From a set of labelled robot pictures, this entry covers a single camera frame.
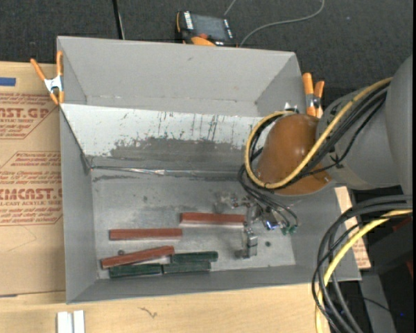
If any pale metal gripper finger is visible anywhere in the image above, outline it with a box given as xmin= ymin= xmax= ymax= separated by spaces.
xmin=243 ymin=229 xmax=259 ymax=258
xmin=243 ymin=205 xmax=255 ymax=230

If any red-brown flat block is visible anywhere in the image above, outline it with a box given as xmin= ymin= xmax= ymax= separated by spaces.
xmin=108 ymin=228 xmax=184 ymax=241
xmin=179 ymin=212 xmax=247 ymax=227
xmin=100 ymin=245 xmax=176 ymax=270

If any dark green flat block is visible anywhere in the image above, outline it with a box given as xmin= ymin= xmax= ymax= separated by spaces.
xmin=162 ymin=261 xmax=213 ymax=275
xmin=107 ymin=263 xmax=164 ymax=280
xmin=170 ymin=250 xmax=219 ymax=264

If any grey metal bin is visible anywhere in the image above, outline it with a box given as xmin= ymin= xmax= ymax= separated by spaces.
xmin=56 ymin=35 xmax=362 ymax=305

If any brown cardboard board red print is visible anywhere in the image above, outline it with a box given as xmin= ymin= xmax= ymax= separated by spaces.
xmin=0 ymin=60 xmax=372 ymax=298

